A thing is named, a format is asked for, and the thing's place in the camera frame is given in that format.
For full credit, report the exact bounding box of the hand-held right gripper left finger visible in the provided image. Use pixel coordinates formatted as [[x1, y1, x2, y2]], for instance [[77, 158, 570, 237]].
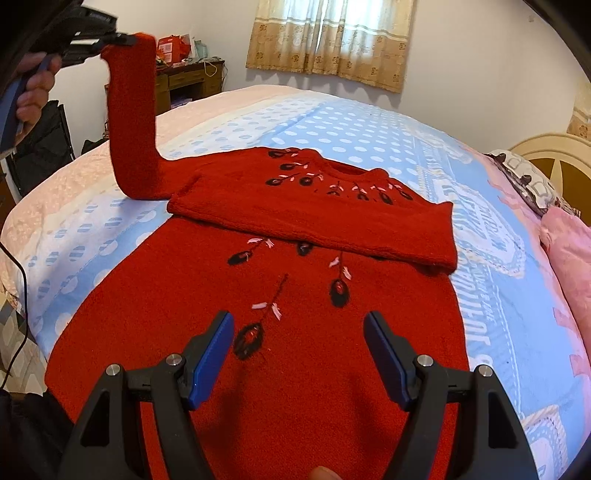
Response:
[[58, 311, 236, 480]]

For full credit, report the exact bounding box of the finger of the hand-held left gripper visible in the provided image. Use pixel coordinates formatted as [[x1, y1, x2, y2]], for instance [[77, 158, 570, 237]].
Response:
[[69, 32, 138, 52]]

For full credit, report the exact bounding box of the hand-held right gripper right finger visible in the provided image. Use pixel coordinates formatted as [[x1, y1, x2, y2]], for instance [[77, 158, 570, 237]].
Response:
[[363, 311, 539, 480]]

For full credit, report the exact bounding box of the red knitted sweater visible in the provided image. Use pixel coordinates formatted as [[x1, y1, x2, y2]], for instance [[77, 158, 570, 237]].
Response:
[[44, 31, 472, 480]]

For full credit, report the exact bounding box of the person's left hand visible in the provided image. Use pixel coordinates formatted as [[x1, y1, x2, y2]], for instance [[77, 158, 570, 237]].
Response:
[[16, 52, 62, 134]]

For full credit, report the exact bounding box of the red box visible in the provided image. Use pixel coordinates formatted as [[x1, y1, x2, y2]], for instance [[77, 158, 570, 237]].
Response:
[[157, 33, 192, 63]]

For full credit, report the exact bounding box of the wooden desk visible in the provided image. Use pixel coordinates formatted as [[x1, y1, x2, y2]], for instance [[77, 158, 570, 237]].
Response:
[[154, 59, 227, 116]]

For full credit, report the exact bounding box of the black folding chair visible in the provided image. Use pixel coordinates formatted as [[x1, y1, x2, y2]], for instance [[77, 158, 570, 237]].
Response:
[[9, 99, 77, 199]]

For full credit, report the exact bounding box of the person's dark clothing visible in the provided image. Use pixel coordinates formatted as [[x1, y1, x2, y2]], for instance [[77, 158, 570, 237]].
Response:
[[0, 390, 75, 480]]

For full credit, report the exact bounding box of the beige patterned curtain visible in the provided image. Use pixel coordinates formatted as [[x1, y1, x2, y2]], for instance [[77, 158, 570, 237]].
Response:
[[246, 0, 417, 94], [566, 76, 591, 139]]

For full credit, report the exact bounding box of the pink blanket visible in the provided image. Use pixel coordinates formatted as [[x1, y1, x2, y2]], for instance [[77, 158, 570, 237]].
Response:
[[539, 206, 591, 342]]

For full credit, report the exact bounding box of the brown patterned pillow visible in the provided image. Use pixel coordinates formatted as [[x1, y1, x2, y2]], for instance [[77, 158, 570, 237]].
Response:
[[489, 148, 583, 217]]

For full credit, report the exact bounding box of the blue polka dot blanket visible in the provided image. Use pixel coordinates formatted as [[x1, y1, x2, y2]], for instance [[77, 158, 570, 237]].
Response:
[[0, 84, 591, 480]]

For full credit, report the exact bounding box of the cream wooden headboard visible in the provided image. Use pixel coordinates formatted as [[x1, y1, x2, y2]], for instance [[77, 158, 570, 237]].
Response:
[[508, 134, 591, 222]]

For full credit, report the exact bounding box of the black cable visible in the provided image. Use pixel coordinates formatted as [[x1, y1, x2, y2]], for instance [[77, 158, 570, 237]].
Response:
[[0, 242, 35, 391]]

